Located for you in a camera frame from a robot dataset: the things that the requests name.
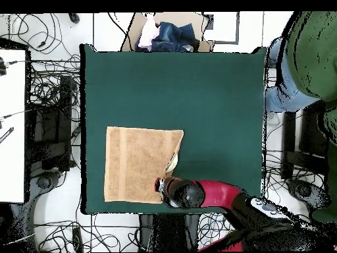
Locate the tan terry towel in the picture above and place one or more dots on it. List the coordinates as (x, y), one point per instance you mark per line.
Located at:
(137, 163)

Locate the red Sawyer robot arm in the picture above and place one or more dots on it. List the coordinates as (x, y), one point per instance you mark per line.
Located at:
(218, 192)

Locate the black flat strip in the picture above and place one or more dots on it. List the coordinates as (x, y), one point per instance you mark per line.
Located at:
(6, 135)

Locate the black flat case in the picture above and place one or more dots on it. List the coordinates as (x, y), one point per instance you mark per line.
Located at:
(313, 131)

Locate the dark green table cloth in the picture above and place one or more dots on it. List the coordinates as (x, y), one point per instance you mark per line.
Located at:
(210, 105)

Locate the black power strip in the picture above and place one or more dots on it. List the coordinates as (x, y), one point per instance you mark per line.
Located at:
(77, 238)

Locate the dark round floor stand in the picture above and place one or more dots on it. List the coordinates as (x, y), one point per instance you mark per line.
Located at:
(44, 181)
(305, 191)

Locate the black equipment stand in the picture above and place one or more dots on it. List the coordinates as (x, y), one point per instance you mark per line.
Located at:
(52, 131)

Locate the black upright bar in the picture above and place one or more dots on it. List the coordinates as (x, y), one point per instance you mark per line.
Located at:
(289, 137)

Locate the blue denim jeans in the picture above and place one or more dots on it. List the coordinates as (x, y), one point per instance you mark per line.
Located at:
(173, 37)

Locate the pale pink garment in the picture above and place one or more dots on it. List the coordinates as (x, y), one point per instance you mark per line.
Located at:
(147, 34)

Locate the brown cardboard box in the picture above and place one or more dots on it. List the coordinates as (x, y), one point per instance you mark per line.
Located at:
(134, 31)

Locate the white desk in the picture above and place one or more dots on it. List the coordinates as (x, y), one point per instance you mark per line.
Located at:
(11, 126)

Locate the green hanging cloth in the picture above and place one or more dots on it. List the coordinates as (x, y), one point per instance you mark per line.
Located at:
(332, 184)

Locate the black oval device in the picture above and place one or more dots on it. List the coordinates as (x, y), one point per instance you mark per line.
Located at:
(74, 18)

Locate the small black desk device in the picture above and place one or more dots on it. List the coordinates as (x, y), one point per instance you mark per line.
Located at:
(2, 68)

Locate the person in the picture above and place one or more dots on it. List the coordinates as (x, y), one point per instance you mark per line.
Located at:
(316, 52)

